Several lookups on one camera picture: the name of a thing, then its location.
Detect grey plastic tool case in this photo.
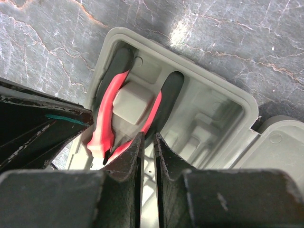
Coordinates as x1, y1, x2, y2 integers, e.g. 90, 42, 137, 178
66, 28, 304, 228

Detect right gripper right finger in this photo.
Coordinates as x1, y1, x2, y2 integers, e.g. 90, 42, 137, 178
153, 133, 304, 228

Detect red black pliers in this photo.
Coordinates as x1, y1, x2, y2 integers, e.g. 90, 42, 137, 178
87, 47, 184, 165

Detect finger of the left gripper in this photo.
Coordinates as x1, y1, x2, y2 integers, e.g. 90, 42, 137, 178
0, 78, 94, 172

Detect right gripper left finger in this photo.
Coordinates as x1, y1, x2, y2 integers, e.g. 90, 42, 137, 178
0, 132, 144, 228

